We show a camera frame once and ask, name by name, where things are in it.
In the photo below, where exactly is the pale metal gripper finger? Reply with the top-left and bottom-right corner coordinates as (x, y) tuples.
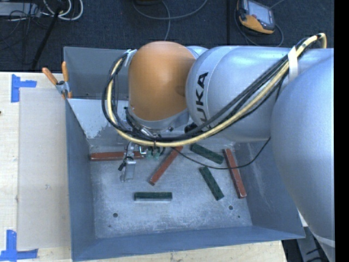
(120, 159), (137, 183)
(124, 142), (137, 161)

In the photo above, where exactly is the red-brown flat block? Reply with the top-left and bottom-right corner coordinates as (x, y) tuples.
(89, 151), (146, 162)
(148, 145), (184, 187)
(221, 148), (248, 200)

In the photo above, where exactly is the dark green flat block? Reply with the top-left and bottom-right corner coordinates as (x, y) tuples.
(134, 191), (173, 202)
(189, 143), (225, 165)
(198, 165), (225, 202)

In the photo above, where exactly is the grey metal bin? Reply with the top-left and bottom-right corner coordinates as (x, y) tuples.
(63, 46), (306, 262)

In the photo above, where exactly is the pale flat board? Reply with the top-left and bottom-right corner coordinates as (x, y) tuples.
(16, 87), (73, 252)

